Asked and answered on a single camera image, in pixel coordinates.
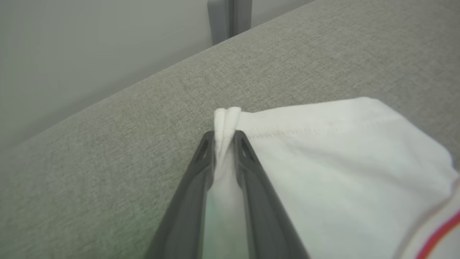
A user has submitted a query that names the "red jersey with number 23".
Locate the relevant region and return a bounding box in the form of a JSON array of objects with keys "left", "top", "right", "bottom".
[{"left": 201, "top": 96, "right": 460, "bottom": 259}]

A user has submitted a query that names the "grey fabric sofa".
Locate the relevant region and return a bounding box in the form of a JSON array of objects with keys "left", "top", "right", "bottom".
[{"left": 0, "top": 0, "right": 460, "bottom": 259}]

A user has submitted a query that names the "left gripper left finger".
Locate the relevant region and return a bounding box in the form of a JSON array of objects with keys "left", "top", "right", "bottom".
[{"left": 144, "top": 130, "right": 216, "bottom": 259}]

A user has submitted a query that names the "grey metal partition post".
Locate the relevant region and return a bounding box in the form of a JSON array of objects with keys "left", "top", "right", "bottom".
[{"left": 207, "top": 0, "right": 253, "bottom": 45}]

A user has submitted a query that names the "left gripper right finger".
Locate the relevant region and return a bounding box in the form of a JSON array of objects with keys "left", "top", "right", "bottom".
[{"left": 233, "top": 130, "right": 310, "bottom": 259}]

